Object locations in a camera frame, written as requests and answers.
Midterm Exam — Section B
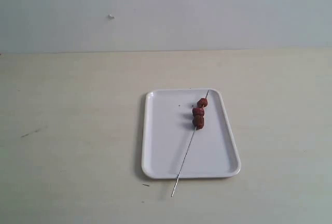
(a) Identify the dark brown meatball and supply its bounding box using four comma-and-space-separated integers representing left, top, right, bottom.
192, 115, 204, 130

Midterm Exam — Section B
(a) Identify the thin metal skewer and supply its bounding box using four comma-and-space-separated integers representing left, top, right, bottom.
171, 89, 210, 198

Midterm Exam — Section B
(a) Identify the white rectangular plastic tray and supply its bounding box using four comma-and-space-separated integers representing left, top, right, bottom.
142, 88, 241, 179

